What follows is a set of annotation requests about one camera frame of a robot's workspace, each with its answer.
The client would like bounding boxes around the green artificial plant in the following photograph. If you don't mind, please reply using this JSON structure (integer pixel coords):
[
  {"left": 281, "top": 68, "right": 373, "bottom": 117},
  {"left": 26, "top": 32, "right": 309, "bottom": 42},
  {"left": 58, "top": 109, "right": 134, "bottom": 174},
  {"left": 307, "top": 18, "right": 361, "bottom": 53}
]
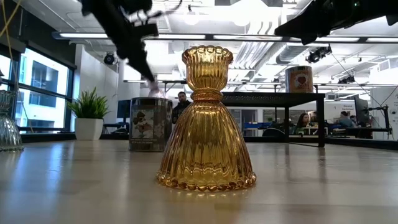
[{"left": 67, "top": 87, "right": 111, "bottom": 119}]

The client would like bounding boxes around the silver ventilation duct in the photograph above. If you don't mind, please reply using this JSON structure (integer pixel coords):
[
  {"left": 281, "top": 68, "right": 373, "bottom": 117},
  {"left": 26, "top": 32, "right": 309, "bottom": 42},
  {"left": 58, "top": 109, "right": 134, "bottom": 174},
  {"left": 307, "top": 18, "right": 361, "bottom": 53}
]
[{"left": 276, "top": 43, "right": 312, "bottom": 65}]

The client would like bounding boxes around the ceiling light track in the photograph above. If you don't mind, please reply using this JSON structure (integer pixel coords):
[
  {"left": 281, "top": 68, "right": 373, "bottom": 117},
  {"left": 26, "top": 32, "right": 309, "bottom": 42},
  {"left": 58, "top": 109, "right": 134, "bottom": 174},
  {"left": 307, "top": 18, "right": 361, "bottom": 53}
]
[{"left": 52, "top": 30, "right": 398, "bottom": 44}]

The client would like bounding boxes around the black window frame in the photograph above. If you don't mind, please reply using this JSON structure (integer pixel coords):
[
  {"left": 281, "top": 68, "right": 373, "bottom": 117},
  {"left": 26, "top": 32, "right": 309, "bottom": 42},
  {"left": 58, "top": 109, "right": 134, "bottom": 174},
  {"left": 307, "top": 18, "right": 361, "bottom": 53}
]
[{"left": 0, "top": 40, "right": 78, "bottom": 134}]

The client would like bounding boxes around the black office chair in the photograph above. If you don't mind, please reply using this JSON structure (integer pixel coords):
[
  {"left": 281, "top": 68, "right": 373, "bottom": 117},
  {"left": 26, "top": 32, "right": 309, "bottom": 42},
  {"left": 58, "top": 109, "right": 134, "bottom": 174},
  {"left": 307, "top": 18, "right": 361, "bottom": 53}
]
[{"left": 262, "top": 127, "right": 285, "bottom": 138}]

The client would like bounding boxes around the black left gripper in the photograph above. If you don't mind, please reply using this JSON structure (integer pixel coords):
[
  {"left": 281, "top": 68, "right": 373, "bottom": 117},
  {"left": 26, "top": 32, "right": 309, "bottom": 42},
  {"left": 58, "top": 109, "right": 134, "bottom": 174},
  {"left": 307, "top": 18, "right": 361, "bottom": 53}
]
[{"left": 81, "top": 0, "right": 159, "bottom": 83}]

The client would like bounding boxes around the person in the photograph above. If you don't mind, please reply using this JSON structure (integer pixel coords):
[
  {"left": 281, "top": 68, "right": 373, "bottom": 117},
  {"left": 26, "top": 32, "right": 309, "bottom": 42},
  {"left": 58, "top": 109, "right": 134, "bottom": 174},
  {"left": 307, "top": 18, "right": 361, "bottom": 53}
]
[
  {"left": 337, "top": 111, "right": 358, "bottom": 128},
  {"left": 292, "top": 113, "right": 312, "bottom": 136},
  {"left": 172, "top": 91, "right": 193, "bottom": 124}
]

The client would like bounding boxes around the amber glass candle holder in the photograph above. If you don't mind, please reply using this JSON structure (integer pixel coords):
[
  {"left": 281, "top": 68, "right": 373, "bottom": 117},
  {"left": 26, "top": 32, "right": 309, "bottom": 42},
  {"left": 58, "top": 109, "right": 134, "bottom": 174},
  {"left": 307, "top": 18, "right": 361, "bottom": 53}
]
[{"left": 156, "top": 45, "right": 257, "bottom": 193}]

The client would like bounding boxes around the white pendant lamp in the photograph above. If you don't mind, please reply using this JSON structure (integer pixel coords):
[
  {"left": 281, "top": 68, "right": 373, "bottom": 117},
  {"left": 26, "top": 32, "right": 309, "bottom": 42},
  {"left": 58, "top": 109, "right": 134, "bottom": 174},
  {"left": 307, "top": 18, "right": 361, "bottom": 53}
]
[{"left": 183, "top": 4, "right": 200, "bottom": 26}]

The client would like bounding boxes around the white plant pot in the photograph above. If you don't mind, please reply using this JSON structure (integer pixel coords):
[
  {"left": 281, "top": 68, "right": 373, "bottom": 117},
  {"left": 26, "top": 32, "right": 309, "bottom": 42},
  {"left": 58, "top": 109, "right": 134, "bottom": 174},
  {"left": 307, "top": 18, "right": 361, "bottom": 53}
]
[{"left": 74, "top": 118, "right": 104, "bottom": 141}]

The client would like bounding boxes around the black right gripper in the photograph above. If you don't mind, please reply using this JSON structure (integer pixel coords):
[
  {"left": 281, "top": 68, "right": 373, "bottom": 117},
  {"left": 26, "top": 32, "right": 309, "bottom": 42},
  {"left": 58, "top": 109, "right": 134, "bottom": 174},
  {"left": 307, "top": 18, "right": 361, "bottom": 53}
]
[{"left": 274, "top": 0, "right": 398, "bottom": 46}]

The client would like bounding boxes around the smoky glass candle holder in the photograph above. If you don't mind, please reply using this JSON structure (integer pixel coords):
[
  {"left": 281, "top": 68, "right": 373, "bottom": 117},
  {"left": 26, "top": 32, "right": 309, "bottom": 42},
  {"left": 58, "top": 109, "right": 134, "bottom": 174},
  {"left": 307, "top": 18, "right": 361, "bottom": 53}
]
[{"left": 0, "top": 90, "right": 25, "bottom": 152}]

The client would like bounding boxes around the monitor on arm mount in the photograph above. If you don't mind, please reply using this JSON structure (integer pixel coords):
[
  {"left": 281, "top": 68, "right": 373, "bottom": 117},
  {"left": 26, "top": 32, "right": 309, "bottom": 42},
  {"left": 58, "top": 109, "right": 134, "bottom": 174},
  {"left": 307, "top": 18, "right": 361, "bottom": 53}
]
[{"left": 354, "top": 98, "right": 371, "bottom": 128}]

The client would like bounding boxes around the tin can with picture label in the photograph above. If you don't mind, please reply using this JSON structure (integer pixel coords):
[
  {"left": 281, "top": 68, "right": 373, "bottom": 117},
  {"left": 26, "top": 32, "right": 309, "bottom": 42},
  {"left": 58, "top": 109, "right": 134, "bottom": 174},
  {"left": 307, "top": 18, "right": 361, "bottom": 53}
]
[{"left": 129, "top": 97, "right": 174, "bottom": 152}]

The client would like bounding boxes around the black computer monitor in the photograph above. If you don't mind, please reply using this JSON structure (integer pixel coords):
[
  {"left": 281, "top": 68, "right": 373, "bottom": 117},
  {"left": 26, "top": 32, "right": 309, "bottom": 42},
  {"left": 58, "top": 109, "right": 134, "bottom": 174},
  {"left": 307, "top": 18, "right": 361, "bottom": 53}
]
[{"left": 116, "top": 99, "right": 131, "bottom": 119}]

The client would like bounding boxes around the tin can with orange label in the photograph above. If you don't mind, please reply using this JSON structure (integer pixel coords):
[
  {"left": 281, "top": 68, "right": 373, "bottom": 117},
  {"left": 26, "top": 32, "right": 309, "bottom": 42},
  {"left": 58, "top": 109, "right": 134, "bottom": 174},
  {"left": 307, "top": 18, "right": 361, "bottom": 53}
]
[{"left": 284, "top": 65, "right": 314, "bottom": 94}]

